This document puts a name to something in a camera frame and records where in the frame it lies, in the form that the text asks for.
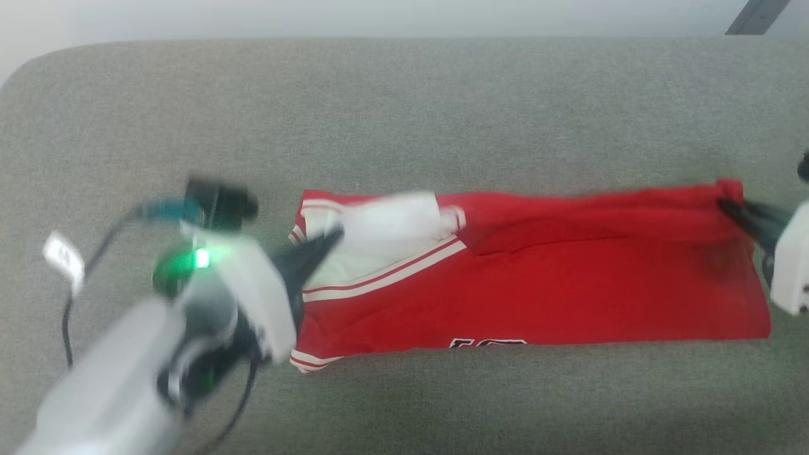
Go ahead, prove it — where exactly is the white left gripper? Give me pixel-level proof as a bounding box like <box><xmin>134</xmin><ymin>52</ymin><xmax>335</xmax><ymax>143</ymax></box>
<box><xmin>188</xmin><ymin>226</ymin><xmax>346</xmax><ymax>366</ymax></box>

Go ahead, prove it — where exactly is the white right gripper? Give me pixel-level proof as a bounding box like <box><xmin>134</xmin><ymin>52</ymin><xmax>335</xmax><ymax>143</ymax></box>
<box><xmin>717</xmin><ymin>197</ymin><xmax>809</xmax><ymax>317</ymax></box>

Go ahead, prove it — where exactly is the red and white jersey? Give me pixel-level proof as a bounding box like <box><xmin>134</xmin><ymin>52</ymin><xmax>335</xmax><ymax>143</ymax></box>
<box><xmin>288</xmin><ymin>179</ymin><xmax>772</xmax><ymax>374</ymax></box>

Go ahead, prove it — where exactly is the dark grey slanted bar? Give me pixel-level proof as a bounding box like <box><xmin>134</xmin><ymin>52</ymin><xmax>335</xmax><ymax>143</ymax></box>
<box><xmin>725</xmin><ymin>0</ymin><xmax>792</xmax><ymax>36</ymax></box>

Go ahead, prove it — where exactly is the grey fabric sofa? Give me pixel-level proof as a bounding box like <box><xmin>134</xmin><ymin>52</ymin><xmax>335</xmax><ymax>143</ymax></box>
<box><xmin>0</xmin><ymin>37</ymin><xmax>809</xmax><ymax>455</ymax></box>

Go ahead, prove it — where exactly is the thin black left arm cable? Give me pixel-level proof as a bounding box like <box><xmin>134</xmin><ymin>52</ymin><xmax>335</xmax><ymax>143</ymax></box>
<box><xmin>61</xmin><ymin>203</ymin><xmax>152</xmax><ymax>370</ymax></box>

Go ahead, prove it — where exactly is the white cable label tag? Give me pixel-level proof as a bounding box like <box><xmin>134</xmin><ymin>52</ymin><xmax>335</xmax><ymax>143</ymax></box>
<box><xmin>42</xmin><ymin>231</ymin><xmax>86</xmax><ymax>296</ymax></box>

